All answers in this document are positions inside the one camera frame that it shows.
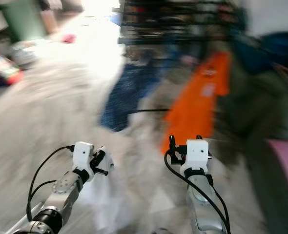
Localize orange T-shirt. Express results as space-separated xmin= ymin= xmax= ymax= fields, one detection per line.
xmin=160 ymin=51 xmax=232 ymax=154

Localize dark teal garment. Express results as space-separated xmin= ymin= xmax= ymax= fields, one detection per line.
xmin=232 ymin=32 xmax=288 ymax=74

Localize pink cloth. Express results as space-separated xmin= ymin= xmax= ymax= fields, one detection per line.
xmin=62 ymin=34 xmax=77 ymax=44

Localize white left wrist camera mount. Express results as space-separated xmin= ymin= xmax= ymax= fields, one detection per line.
xmin=72 ymin=141 xmax=95 ymax=171

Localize white printed bag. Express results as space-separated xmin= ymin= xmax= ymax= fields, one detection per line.
xmin=10 ymin=41 xmax=42 ymax=69

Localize bright white garment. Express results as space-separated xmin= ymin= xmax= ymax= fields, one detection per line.
xmin=81 ymin=146 xmax=130 ymax=230

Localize black clothes drying rack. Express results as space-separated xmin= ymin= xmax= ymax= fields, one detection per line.
xmin=117 ymin=0 xmax=247 ymax=64

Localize blue plaid shirt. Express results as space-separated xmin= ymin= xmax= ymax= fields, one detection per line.
xmin=99 ymin=61 xmax=159 ymax=133

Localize red and blue backpack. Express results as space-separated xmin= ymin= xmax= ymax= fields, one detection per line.
xmin=0 ymin=53 xmax=23 ymax=86

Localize pink cushion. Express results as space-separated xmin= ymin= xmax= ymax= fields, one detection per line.
xmin=267 ymin=139 xmax=288 ymax=186

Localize green bin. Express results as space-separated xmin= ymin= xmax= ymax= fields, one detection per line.
xmin=1 ymin=0 xmax=47 ymax=43

